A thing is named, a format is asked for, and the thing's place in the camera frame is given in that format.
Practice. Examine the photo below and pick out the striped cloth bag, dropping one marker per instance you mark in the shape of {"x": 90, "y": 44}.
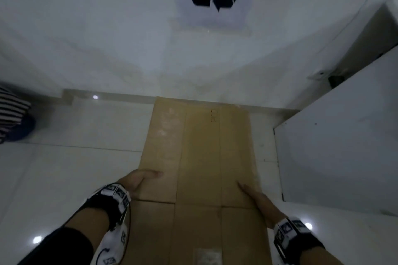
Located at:
{"x": 11, "y": 109}

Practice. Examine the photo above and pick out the brown cardboard box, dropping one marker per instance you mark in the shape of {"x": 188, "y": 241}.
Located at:
{"x": 199, "y": 156}

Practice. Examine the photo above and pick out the white table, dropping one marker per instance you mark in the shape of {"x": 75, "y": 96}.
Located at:
{"x": 342, "y": 150}

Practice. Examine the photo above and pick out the person's right hand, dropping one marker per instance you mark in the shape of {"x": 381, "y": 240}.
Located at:
{"x": 261, "y": 202}

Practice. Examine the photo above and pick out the person's left forearm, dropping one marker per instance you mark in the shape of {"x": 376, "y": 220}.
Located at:
{"x": 77, "y": 233}

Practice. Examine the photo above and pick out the person's right forearm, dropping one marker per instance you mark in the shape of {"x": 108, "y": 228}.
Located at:
{"x": 317, "y": 257}

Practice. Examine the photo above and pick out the blue round object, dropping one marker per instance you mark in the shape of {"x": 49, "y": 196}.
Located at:
{"x": 26, "y": 128}

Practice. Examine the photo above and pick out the black marker wrist band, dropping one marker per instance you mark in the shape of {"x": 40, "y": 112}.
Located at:
{"x": 298, "y": 243}
{"x": 102, "y": 205}

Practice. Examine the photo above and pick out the person's left hand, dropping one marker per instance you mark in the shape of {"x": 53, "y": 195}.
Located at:
{"x": 136, "y": 181}

